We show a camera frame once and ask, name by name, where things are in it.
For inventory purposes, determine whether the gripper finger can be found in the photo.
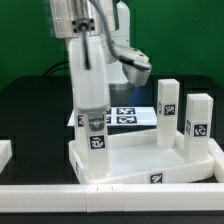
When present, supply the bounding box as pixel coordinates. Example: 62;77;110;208
88;113;104;131

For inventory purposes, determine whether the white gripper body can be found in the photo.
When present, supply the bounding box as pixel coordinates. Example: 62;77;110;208
68;36;110;114

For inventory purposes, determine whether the white desk top tray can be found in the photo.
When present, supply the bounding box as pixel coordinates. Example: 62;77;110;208
69;129;214;184

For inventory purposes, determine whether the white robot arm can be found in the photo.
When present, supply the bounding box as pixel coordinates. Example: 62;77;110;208
49;0;127;132

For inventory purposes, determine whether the white marker sheet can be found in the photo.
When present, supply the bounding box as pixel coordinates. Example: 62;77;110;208
67;106;158;128

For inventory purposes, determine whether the white front fence bar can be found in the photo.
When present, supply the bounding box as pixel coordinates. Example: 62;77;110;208
0;183;224;213

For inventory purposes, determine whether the white right fence bar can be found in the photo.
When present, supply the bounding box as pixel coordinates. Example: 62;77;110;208
208;138;224;183

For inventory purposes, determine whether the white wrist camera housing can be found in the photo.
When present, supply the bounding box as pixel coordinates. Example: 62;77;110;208
115;45;152;87

